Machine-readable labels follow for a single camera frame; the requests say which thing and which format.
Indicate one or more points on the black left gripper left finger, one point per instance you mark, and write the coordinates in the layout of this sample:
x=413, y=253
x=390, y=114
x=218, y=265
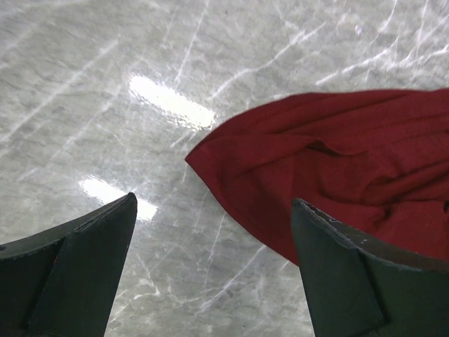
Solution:
x=63, y=281

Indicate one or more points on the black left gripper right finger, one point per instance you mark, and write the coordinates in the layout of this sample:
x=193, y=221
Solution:
x=357, y=285

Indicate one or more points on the dark red t shirt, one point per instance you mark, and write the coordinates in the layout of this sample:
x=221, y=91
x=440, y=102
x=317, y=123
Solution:
x=374, y=160

